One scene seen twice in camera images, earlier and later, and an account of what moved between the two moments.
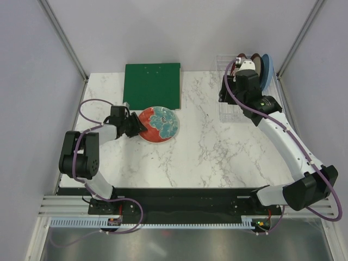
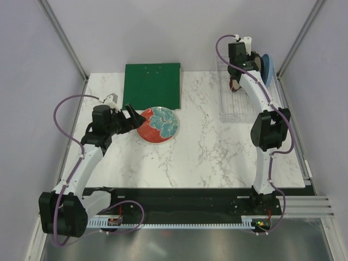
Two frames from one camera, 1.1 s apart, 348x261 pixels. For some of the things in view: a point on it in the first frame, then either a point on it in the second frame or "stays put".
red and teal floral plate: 162,123 stays put
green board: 147,85 stays put
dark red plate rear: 259,64 stays put
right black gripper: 222,94 -> 252,57
